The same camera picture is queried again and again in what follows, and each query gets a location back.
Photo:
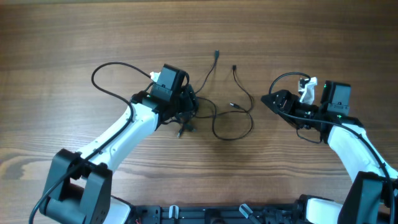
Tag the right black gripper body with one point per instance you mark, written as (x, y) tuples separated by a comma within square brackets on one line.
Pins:
[(295, 107)]

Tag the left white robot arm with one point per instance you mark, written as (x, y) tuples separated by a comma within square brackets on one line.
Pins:
[(78, 185)]

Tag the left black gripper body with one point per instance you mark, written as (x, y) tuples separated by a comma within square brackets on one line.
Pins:
[(187, 99)]

